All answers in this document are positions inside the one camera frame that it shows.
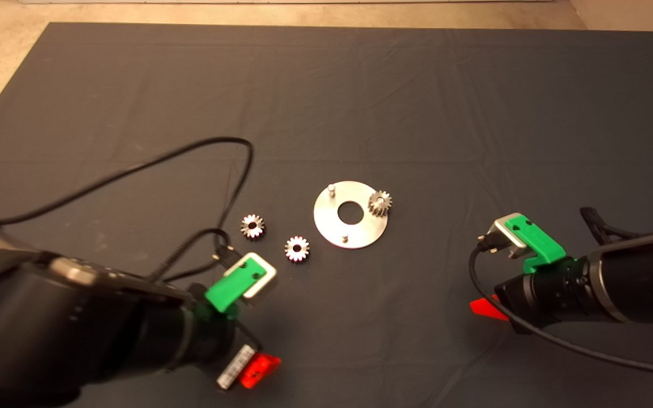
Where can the green right camera mount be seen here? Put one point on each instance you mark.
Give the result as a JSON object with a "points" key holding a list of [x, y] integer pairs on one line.
{"points": [[536, 241]]}

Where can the green left camera mount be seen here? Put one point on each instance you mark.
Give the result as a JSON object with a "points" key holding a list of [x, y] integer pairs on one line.
{"points": [[230, 289]]}

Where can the small steel planetary gear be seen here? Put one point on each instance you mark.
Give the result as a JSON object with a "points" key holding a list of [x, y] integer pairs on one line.
{"points": [[377, 207], [291, 243], [247, 221]]}

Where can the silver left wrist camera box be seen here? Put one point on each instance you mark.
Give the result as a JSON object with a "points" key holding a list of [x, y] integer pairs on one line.
{"points": [[270, 273]]}

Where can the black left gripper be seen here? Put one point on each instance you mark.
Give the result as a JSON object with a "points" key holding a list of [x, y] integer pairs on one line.
{"points": [[219, 340]]}

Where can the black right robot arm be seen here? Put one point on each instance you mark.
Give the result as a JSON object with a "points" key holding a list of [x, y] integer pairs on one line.
{"points": [[644, 277]]}

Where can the dark grey table cloth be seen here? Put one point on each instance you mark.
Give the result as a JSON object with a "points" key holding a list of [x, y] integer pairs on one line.
{"points": [[417, 102]]}

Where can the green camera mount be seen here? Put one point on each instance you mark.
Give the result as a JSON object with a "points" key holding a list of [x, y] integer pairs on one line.
{"points": [[230, 289], [536, 241]]}

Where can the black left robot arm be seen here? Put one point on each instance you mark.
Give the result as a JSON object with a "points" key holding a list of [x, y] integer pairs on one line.
{"points": [[77, 328]]}

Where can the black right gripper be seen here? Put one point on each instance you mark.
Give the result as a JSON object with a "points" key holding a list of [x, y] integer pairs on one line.
{"points": [[547, 297]]}

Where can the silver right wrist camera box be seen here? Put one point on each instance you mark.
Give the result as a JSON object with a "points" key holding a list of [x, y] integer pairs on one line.
{"points": [[499, 232]]}

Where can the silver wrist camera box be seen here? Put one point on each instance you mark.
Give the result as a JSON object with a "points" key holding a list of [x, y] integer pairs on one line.
{"points": [[499, 232], [270, 273]]}

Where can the round metal carrier plate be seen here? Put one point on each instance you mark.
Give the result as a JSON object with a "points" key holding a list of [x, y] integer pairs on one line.
{"points": [[332, 224]]}

